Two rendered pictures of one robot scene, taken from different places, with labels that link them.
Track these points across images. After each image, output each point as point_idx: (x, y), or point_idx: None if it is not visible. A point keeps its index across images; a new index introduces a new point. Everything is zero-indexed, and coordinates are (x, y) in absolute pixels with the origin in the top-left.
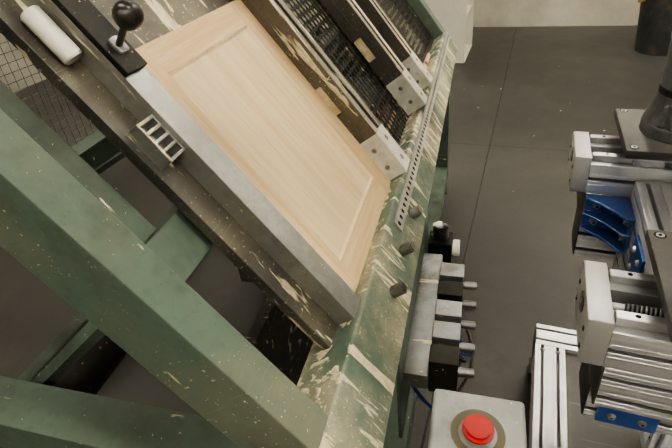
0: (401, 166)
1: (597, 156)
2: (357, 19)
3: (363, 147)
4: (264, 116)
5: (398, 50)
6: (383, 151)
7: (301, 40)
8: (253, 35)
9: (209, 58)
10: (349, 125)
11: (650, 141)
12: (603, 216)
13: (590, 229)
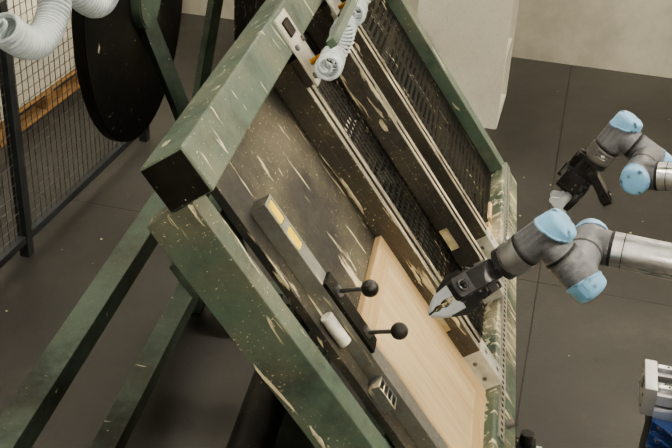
0: (497, 379)
1: (662, 389)
2: (447, 212)
3: (465, 360)
4: (414, 352)
5: (474, 228)
6: (483, 365)
7: (428, 272)
8: (394, 271)
9: (383, 310)
10: (456, 341)
11: None
12: (664, 437)
13: (654, 447)
